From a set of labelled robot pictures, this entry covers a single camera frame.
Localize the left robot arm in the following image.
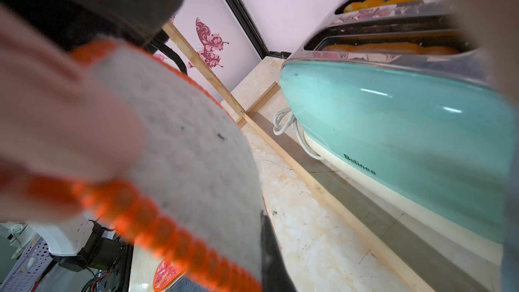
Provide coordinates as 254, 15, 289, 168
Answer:
1, 215, 133, 292

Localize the orange edged insole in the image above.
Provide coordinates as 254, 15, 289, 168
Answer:
24, 38, 268, 292

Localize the light blue insole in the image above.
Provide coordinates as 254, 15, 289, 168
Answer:
501, 139, 518, 292

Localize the white toaster power cord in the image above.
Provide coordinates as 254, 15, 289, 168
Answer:
272, 107, 325, 162

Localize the dark grey insole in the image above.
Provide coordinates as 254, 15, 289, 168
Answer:
166, 277, 211, 292

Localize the wooden clothes rack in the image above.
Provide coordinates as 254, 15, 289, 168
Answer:
162, 22, 433, 291

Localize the red patterned insole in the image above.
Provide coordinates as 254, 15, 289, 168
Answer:
152, 260, 185, 292

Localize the mint green toaster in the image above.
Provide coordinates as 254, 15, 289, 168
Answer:
280, 0, 518, 264

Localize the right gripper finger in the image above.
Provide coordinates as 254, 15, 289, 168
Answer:
261, 211, 297, 292

